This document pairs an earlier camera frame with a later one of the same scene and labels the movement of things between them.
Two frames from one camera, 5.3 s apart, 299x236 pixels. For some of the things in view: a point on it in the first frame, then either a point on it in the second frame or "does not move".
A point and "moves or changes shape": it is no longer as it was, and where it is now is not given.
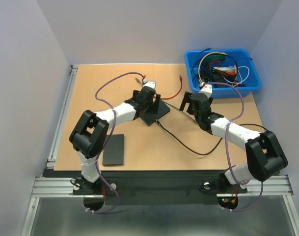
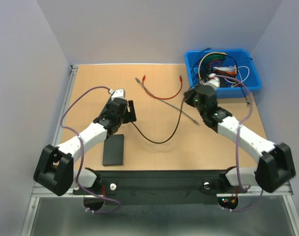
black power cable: [214, 147] → [171, 135]
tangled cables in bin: [210, 67] does not move
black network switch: [149, 118] moves or changes shape
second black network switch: [113, 154] does not move
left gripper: [155, 106] → [107, 106]
